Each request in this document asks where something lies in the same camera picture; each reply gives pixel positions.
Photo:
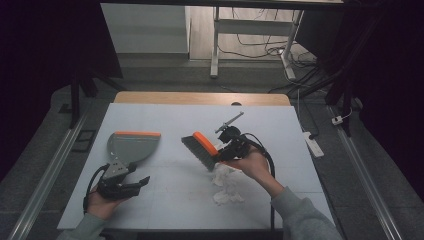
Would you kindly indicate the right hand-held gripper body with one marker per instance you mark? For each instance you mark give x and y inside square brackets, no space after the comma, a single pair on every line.
[236,146]

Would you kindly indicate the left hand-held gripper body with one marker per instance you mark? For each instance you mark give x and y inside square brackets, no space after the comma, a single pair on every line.
[115,190]

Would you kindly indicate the grey dustpan with orange edge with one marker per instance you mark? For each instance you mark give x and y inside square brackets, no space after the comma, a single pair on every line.
[133,146]

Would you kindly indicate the pile of white paper scraps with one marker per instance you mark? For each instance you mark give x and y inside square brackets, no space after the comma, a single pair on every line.
[225,195]

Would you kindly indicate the person's left hand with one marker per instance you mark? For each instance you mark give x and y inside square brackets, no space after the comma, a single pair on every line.
[100,206]

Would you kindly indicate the person's right hand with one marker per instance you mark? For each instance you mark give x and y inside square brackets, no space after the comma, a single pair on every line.
[256,166]

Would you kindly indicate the wooden table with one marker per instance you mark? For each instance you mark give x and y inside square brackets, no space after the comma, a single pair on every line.
[200,98]

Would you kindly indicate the white table mat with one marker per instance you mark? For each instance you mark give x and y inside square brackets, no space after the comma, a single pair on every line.
[166,116]

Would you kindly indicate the white power strip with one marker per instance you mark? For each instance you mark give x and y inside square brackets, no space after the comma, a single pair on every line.
[313,144]

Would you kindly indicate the black stand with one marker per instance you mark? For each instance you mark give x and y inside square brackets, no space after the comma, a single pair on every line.
[75,100]

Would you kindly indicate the white adapter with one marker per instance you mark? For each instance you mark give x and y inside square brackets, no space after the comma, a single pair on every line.
[337,120]

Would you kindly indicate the black tripod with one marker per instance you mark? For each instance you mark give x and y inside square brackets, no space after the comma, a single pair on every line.
[346,100]

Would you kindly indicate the white panel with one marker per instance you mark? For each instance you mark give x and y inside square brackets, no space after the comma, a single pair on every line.
[146,30]

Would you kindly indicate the dark curtain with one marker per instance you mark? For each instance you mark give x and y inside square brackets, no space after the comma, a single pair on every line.
[393,66]
[33,66]

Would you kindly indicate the black floor frame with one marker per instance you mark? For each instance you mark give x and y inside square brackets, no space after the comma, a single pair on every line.
[77,149]

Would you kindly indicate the metal floor rail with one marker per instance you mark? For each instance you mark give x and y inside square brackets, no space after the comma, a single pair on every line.
[366,180]
[46,180]

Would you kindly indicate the white desk frame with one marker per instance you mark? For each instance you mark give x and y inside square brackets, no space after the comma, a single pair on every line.
[253,26]

